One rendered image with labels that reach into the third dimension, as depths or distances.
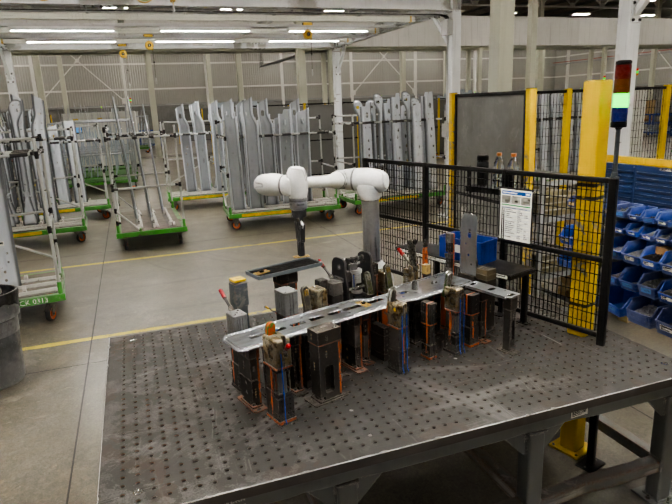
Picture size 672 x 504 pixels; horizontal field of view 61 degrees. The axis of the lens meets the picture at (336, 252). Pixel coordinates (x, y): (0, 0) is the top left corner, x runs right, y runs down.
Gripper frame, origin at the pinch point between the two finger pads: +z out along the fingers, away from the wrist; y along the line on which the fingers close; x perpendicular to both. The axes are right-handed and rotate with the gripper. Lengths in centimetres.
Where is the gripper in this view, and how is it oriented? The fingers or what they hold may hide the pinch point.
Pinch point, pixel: (300, 248)
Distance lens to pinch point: 288.5
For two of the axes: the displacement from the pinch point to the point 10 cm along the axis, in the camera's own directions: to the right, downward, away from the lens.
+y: 3.2, 2.3, -9.2
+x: 9.5, -1.1, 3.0
